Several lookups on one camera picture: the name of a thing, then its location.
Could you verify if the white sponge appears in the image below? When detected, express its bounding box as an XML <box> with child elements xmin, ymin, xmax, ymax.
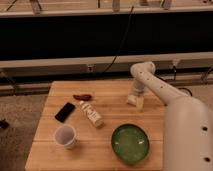
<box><xmin>127</xmin><ymin>95</ymin><xmax>136</xmax><ymax>106</ymax></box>

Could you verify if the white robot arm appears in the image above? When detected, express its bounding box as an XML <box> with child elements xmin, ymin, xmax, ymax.
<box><xmin>130</xmin><ymin>62</ymin><xmax>213</xmax><ymax>171</ymax></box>

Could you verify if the green bowl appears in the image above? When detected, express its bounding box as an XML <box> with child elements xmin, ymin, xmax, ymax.
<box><xmin>111</xmin><ymin>124</ymin><xmax>150</xmax><ymax>165</ymax></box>

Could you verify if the white bottle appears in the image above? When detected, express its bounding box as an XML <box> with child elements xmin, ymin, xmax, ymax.
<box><xmin>79</xmin><ymin>101</ymin><xmax>103</xmax><ymax>127</ymax></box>

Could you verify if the red chili pepper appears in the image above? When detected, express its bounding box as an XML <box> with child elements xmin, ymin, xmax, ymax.
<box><xmin>73</xmin><ymin>94</ymin><xmax>92</xmax><ymax>101</ymax></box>

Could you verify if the black rectangular block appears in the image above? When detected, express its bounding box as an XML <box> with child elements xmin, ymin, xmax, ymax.
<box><xmin>55</xmin><ymin>102</ymin><xmax>75</xmax><ymax>122</ymax></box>

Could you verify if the black object on floor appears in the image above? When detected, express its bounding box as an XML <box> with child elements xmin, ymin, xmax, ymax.
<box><xmin>0</xmin><ymin>119</ymin><xmax>9</xmax><ymax>129</ymax></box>

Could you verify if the black floor cable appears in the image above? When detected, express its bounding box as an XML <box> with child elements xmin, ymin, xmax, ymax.
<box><xmin>156</xmin><ymin>65</ymin><xmax>194</xmax><ymax>98</ymax></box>

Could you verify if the black hanging cable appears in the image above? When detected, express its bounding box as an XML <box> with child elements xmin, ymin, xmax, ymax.
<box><xmin>101</xmin><ymin>5</ymin><xmax>136</xmax><ymax>74</ymax></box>

